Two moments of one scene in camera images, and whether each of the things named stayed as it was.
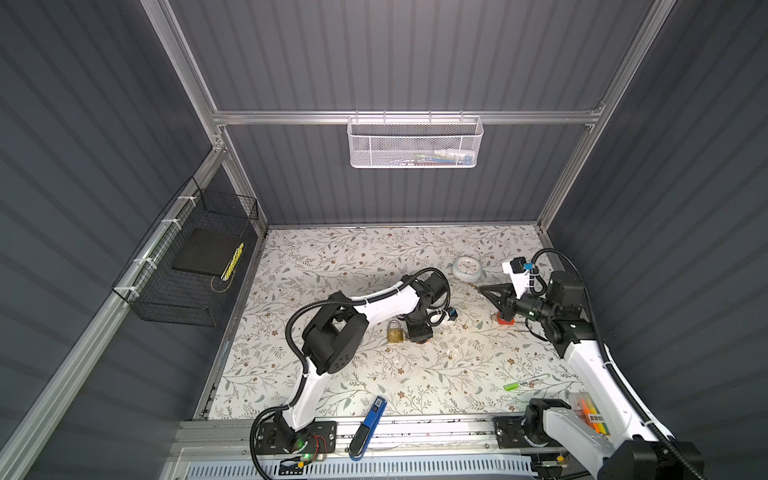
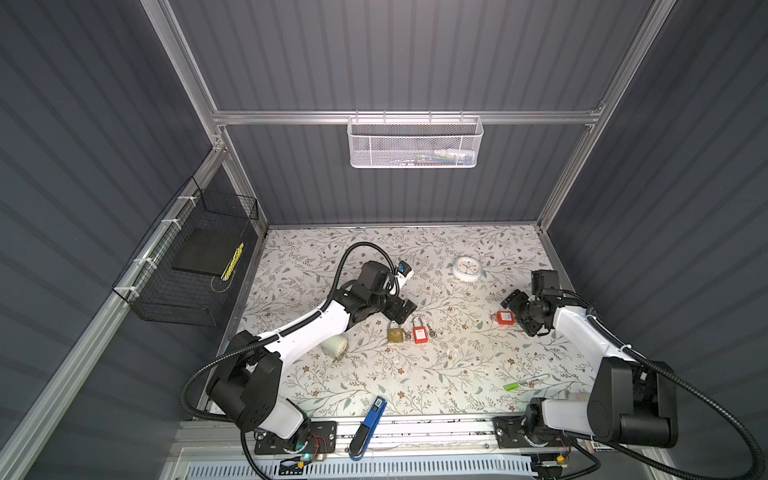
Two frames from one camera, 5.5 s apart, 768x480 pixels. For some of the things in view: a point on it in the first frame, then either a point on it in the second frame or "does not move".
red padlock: [503, 321] does not move
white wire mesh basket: [408, 142] does not move
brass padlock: [395, 332] does not move
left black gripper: [420, 335] -> [397, 303]
